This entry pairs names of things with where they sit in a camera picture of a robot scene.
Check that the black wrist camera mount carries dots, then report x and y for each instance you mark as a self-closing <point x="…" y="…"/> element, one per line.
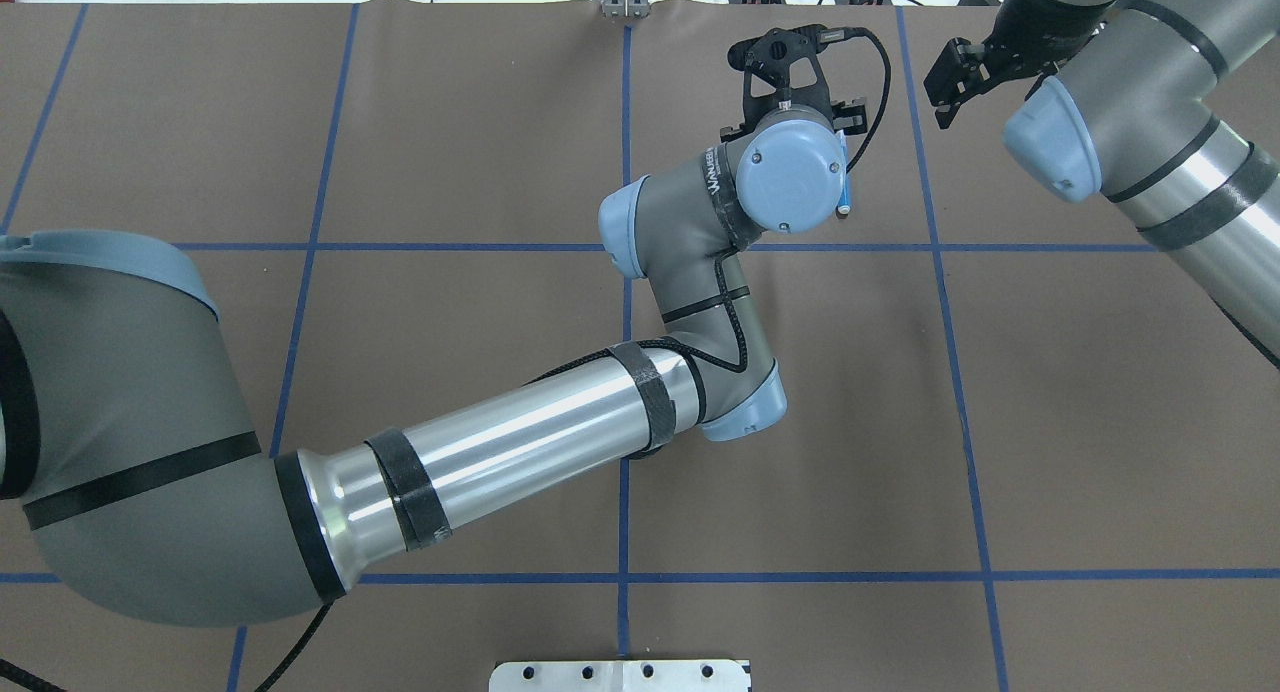
<point x="767" y="81"/>

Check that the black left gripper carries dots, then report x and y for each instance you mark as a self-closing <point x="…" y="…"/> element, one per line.
<point x="852" y="113"/>

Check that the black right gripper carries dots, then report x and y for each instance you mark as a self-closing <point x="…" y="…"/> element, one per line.
<point x="1040" y="49"/>

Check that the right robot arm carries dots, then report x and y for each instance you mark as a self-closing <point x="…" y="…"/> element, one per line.
<point x="1118" y="111"/>

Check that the white camera stand column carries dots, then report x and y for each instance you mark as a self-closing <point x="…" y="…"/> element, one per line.
<point x="623" y="675"/>

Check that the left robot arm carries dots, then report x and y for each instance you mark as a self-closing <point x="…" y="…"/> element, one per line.
<point x="131" y="451"/>

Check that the blue highlighter pen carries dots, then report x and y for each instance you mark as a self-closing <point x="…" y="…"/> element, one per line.
<point x="844" y="206"/>

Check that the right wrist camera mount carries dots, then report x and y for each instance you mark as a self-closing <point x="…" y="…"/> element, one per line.
<point x="1032" y="37"/>

